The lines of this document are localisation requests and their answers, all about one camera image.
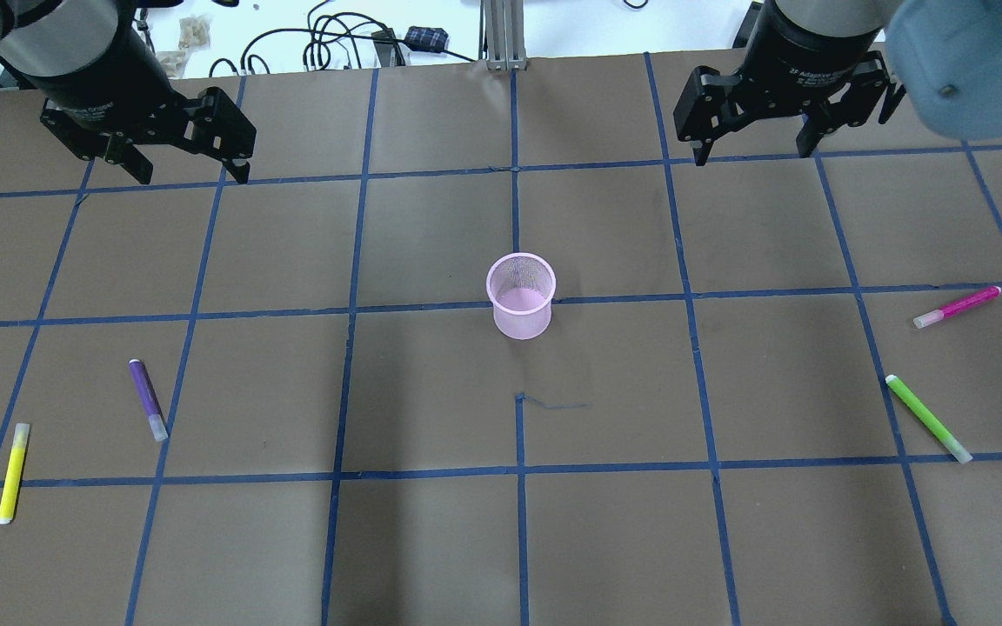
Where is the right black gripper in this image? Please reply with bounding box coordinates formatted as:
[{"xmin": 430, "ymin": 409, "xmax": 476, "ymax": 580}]
[{"xmin": 673, "ymin": 4, "xmax": 906, "ymax": 167}]

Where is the purple pen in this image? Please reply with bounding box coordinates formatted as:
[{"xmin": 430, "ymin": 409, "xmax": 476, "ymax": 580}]
[{"xmin": 128, "ymin": 359, "xmax": 170, "ymax": 443}]

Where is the black power adapter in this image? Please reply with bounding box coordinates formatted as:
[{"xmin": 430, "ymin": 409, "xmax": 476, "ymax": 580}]
[{"xmin": 403, "ymin": 25, "xmax": 450, "ymax": 53}]

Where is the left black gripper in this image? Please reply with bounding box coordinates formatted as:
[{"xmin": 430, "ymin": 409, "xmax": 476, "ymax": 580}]
[{"xmin": 27, "ymin": 17, "xmax": 256, "ymax": 185}]

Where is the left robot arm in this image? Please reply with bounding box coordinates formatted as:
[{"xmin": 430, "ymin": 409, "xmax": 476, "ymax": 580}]
[{"xmin": 0, "ymin": 1, "xmax": 256, "ymax": 183}]

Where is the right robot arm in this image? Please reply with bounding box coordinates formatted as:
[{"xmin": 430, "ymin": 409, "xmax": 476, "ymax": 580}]
[{"xmin": 673, "ymin": 1, "xmax": 1002, "ymax": 166}]

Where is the yellow pen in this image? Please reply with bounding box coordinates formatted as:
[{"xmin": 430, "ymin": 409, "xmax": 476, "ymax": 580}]
[{"xmin": 0, "ymin": 423, "xmax": 31, "ymax": 524}]

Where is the black cables bundle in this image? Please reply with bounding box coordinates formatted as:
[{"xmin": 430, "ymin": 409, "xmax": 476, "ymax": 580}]
[{"xmin": 208, "ymin": 0, "xmax": 478, "ymax": 79}]

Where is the pink mesh cup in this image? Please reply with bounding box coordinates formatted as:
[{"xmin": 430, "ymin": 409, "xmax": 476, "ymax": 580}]
[{"xmin": 485, "ymin": 252, "xmax": 558, "ymax": 340}]

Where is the green pen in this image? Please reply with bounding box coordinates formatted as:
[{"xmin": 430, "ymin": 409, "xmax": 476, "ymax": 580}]
[{"xmin": 884, "ymin": 374, "xmax": 973, "ymax": 464}]

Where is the pink pen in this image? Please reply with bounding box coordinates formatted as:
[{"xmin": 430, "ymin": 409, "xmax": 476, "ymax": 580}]
[{"xmin": 912, "ymin": 285, "xmax": 1002, "ymax": 330}]

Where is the aluminium frame post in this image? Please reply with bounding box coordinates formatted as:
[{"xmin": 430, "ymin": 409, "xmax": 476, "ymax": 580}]
[{"xmin": 478, "ymin": 1, "xmax": 528, "ymax": 71}]

